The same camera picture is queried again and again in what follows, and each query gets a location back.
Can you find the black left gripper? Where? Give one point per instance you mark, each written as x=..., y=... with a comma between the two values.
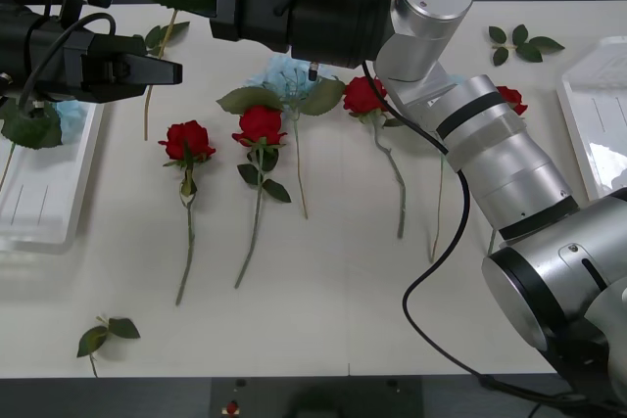
x=59, y=65

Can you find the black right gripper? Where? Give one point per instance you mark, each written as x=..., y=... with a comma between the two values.
x=255, y=2

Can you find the silver and black right arm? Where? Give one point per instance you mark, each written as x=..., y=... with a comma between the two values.
x=514, y=158

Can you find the green leaf twig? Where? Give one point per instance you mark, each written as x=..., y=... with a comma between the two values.
x=529, y=51
x=180, y=29
x=122, y=327

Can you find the shallow white box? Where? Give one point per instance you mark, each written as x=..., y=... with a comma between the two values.
x=595, y=95
x=54, y=193

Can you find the black panel with red button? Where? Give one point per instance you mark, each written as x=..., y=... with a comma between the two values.
x=274, y=398

